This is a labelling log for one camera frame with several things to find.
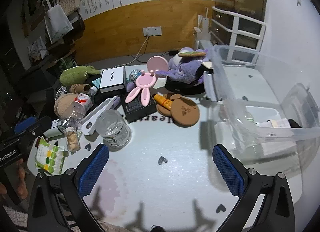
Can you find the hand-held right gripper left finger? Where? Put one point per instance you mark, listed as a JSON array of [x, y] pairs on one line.
[[93, 169]]

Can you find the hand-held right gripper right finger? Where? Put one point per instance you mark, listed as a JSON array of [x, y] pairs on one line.
[[228, 172]]

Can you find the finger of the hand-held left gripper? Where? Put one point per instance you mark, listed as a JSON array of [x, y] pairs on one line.
[[23, 125], [42, 124]]

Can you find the red label water bottle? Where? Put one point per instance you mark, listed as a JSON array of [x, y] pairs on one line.
[[80, 104]]

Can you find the clear glass jar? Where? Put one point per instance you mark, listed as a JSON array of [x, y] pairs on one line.
[[113, 129]]

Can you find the clear plastic storage container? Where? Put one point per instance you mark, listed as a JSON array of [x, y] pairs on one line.
[[250, 125]]

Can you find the green plush toy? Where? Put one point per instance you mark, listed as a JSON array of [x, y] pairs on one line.
[[75, 73]]

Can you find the person's left hand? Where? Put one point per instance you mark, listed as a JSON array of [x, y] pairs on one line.
[[22, 177]]

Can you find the white green carton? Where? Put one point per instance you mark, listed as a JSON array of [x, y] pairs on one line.
[[55, 132]]

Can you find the beige round puff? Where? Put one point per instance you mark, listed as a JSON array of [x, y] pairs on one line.
[[63, 104]]

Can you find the small glass jar with corks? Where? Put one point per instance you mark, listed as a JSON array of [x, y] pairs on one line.
[[72, 139]]

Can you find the brown plush boot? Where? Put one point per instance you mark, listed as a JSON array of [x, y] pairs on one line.
[[80, 88]]

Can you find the white comb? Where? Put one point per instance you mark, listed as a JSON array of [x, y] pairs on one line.
[[100, 112]]

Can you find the black cloth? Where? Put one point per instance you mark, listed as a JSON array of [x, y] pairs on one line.
[[88, 80]]

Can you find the green printed carton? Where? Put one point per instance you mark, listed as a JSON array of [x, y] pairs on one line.
[[66, 63]]

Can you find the clear bottle white label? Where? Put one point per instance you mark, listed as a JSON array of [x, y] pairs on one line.
[[275, 123]]

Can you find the teal packet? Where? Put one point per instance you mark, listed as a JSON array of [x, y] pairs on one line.
[[96, 82]]

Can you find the round cork coasters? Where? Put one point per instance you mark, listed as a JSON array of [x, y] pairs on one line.
[[185, 113]]

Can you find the white snack bag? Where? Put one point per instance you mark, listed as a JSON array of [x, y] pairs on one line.
[[37, 50]]

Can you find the white box black sides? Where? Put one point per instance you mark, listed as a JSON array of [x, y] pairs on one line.
[[112, 79]]

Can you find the small purple plush piece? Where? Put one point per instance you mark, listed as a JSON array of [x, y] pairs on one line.
[[130, 87]]

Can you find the orange tube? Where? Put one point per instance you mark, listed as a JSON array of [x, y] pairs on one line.
[[163, 100]]

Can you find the pink bunny stand mirror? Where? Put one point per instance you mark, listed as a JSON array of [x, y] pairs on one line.
[[145, 82]]

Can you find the white paper bag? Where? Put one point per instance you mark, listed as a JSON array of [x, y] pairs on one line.
[[57, 23]]

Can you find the blue patterned ball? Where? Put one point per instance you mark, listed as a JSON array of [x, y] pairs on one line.
[[132, 74]]

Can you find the purple plush toy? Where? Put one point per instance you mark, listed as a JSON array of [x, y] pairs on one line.
[[185, 69]]

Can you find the wicker basket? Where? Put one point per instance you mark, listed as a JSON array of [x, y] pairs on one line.
[[68, 3]]

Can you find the tan oval disc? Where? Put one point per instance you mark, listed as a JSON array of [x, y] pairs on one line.
[[192, 53]]

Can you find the black power adapter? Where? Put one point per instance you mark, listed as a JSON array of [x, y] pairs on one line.
[[172, 52]]

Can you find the white wooden rack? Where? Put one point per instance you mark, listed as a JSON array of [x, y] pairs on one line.
[[203, 32]]

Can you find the white frame drawer cabinet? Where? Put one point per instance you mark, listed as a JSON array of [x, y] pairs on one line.
[[235, 29]]

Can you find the white wall socket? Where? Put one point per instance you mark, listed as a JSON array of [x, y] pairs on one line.
[[152, 31]]

